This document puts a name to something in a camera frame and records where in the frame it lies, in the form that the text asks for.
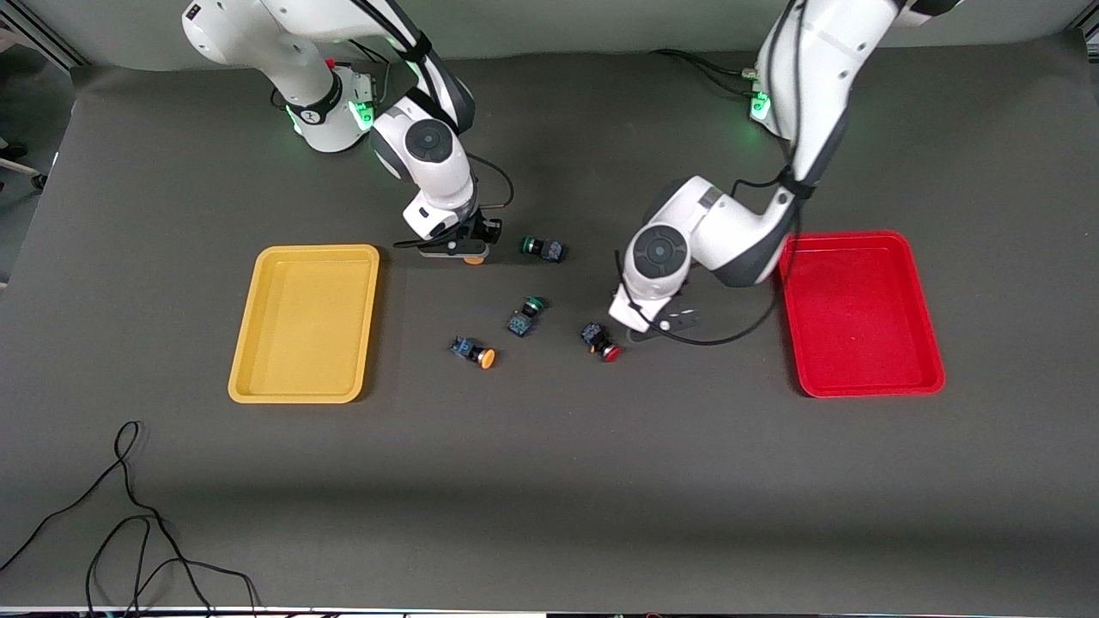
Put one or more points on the red push button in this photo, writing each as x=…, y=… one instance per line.
x=600, y=341

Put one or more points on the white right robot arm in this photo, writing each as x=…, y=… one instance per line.
x=283, y=43

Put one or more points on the green push button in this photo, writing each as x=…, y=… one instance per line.
x=525, y=316
x=543, y=249

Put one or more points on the red plastic tray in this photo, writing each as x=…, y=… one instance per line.
x=859, y=313

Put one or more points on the dark grey table cloth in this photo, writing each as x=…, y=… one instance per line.
x=549, y=481

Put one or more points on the yellow plastic tray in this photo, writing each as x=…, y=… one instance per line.
x=305, y=324

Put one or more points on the aluminium frame rail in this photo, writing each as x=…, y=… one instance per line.
x=43, y=34

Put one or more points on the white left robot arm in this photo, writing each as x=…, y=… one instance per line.
x=816, y=69

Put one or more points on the black chair base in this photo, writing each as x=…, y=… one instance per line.
x=21, y=163

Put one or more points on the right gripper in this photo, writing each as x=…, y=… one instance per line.
x=475, y=228

